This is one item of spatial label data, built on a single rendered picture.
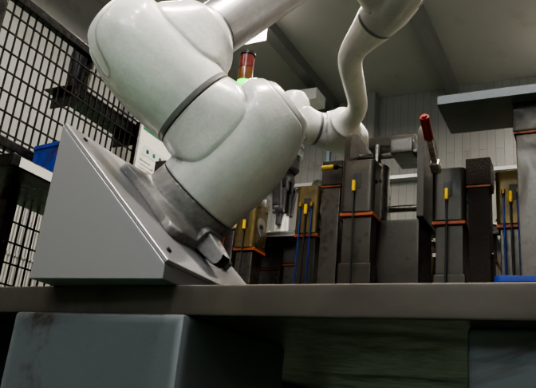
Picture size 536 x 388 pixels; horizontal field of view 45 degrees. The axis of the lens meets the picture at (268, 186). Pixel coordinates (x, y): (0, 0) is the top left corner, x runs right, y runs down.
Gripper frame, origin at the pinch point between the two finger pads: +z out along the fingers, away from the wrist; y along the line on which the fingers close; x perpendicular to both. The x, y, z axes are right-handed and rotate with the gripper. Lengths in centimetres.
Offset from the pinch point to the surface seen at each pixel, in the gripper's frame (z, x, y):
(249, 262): 14.7, -1.7, -19.0
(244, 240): 9.5, -0.3, -20.0
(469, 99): -11, -57, -40
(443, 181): -1, -49, -25
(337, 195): 1.0, -25.6, -24.7
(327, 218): 6.4, -23.5, -24.7
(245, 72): -91, 55, 61
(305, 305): 37, -46, -84
